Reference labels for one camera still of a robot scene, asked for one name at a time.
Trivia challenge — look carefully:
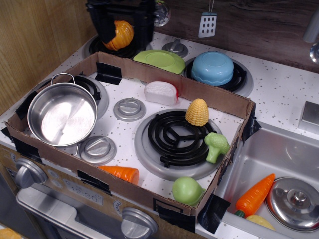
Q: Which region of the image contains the black burner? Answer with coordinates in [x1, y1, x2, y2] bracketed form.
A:
[31, 74, 107, 102]
[84, 35, 139, 59]
[147, 110, 216, 168]
[183, 58, 247, 92]

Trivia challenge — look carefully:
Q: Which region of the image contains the back left black burner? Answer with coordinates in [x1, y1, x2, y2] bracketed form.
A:
[84, 35, 139, 59]

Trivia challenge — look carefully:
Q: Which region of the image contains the hanging slotted spatula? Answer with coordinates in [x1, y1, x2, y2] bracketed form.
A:
[198, 0, 218, 38]

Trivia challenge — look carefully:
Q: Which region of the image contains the steel pot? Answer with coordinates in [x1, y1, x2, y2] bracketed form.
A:
[27, 73, 98, 147]

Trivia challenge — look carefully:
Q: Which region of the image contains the orange toy pumpkin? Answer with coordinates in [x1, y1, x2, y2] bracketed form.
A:
[103, 20, 134, 51]

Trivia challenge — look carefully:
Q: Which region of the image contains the silver faucet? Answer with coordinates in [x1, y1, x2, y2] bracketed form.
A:
[303, 7, 319, 64]

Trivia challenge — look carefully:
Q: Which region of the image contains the front right black burner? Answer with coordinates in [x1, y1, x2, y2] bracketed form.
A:
[147, 110, 216, 168]

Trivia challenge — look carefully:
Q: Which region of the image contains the oven dial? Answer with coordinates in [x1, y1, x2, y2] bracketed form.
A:
[121, 207, 158, 239]
[15, 158, 48, 189]

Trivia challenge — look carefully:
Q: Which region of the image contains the grey back stove knob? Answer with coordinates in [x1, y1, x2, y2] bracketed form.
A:
[162, 39, 188, 58]

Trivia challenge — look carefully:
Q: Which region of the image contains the green toy pear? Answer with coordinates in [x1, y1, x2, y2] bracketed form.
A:
[172, 177, 205, 206]

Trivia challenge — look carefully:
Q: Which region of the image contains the right oven dial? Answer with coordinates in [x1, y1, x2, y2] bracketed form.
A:
[121, 207, 158, 239]

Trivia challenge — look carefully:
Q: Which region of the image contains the yellow toy corn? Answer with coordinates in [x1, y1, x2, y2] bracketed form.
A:
[185, 98, 209, 127]

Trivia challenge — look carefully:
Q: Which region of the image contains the orange toy at corner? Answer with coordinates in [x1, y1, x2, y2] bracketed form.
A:
[0, 228, 22, 239]

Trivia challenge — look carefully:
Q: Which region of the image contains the front left black burner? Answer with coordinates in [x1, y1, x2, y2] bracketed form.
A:
[31, 74, 107, 102]

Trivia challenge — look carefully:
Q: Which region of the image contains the silver sink basin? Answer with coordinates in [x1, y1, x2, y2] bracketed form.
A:
[216, 121, 319, 239]

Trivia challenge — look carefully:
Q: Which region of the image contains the grey front stove knob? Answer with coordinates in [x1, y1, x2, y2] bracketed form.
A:
[79, 136, 117, 166]

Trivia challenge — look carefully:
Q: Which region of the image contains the blue plastic bowl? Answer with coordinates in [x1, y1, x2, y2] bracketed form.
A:
[191, 51, 234, 86]

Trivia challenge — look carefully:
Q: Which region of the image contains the green toy broccoli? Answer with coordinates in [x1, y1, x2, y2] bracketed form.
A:
[204, 132, 230, 164]

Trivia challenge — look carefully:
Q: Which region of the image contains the white toy cheese wedge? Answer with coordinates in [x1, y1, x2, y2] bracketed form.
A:
[144, 81, 178, 106]

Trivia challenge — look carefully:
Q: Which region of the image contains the orange toy carrot half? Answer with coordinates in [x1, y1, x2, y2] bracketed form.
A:
[98, 166, 140, 185]

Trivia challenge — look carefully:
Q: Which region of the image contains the grey stove knob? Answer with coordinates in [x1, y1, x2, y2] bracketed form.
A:
[79, 136, 117, 166]
[113, 98, 146, 122]
[162, 39, 188, 58]

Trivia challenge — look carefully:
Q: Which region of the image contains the left oven dial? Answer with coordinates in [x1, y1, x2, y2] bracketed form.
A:
[15, 158, 48, 189]

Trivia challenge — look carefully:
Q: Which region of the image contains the hanging steel strainer ladle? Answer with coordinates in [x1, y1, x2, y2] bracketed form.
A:
[154, 0, 171, 27]

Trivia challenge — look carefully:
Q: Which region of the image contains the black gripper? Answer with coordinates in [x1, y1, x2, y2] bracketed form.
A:
[86, 0, 155, 50]

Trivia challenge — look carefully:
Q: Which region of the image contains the back right black burner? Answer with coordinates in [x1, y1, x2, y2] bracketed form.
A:
[183, 58, 247, 92]

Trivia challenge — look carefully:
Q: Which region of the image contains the yellow toy lemon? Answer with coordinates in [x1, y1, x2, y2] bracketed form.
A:
[246, 215, 275, 231]

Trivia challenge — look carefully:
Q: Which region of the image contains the oven door handle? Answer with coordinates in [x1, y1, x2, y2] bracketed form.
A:
[16, 187, 124, 239]

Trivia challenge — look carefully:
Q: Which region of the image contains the grey centre stove knob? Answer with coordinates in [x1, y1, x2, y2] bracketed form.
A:
[113, 98, 146, 122]

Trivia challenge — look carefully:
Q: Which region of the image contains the steel pot lid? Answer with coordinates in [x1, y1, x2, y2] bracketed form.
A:
[265, 177, 319, 232]

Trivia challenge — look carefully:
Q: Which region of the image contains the green plastic plate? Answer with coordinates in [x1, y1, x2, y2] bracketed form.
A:
[133, 50, 185, 74]

